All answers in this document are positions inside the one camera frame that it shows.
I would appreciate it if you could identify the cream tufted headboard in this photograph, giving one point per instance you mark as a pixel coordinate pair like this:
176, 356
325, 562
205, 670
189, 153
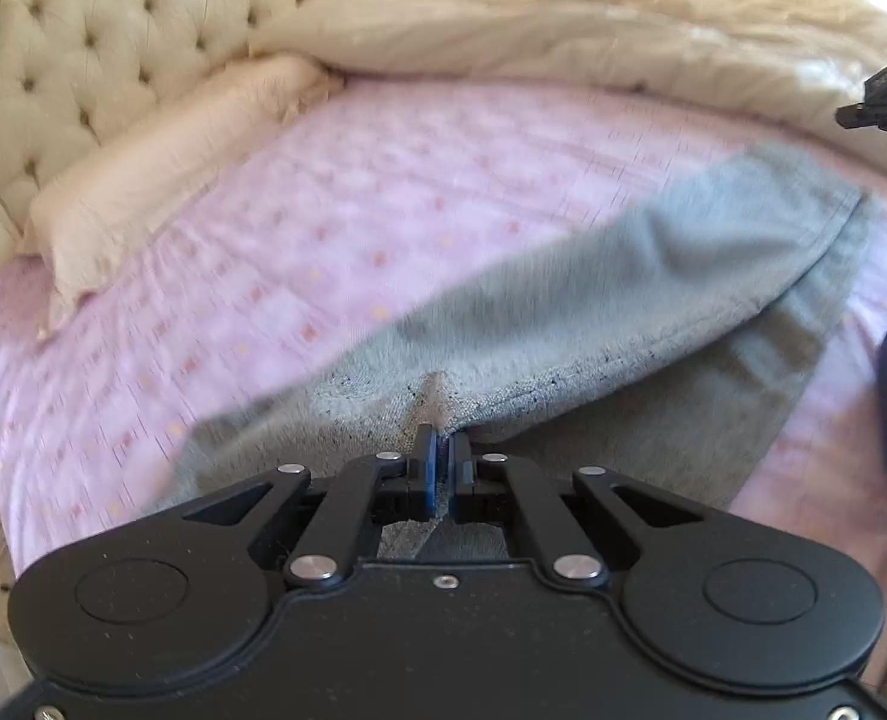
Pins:
113, 37

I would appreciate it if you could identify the cream duvet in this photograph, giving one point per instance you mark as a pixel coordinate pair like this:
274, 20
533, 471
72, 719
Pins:
600, 37

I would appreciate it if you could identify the cream pillow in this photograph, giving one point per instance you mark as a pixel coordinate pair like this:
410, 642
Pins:
166, 172

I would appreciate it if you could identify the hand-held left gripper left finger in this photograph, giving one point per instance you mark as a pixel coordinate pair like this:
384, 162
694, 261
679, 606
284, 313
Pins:
429, 469

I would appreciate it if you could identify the grey towel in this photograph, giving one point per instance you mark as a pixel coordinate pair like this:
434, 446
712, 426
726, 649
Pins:
638, 292

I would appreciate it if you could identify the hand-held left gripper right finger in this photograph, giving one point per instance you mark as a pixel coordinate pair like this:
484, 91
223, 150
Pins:
458, 472

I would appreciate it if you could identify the pink patterned bed sheet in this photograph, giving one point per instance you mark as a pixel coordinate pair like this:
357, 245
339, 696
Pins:
323, 240

